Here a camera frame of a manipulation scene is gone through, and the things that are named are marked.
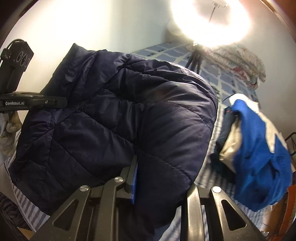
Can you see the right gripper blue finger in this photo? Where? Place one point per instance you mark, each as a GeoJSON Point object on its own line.
{"type": "Point", "coordinates": [131, 179]}

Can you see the navy quilted puffer jacket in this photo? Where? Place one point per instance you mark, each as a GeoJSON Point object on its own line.
{"type": "Point", "coordinates": [119, 106]}

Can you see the left hand grey glove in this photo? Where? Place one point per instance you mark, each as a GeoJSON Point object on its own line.
{"type": "Point", "coordinates": [10, 125]}

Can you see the blue and white garment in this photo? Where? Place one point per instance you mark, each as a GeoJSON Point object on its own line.
{"type": "Point", "coordinates": [253, 153]}

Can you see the black mini tripod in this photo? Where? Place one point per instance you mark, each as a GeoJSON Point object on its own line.
{"type": "Point", "coordinates": [195, 60]}

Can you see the floral folded blanket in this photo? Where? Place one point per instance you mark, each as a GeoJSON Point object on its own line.
{"type": "Point", "coordinates": [238, 60]}

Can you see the ring light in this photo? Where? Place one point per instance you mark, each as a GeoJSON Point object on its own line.
{"type": "Point", "coordinates": [211, 23]}

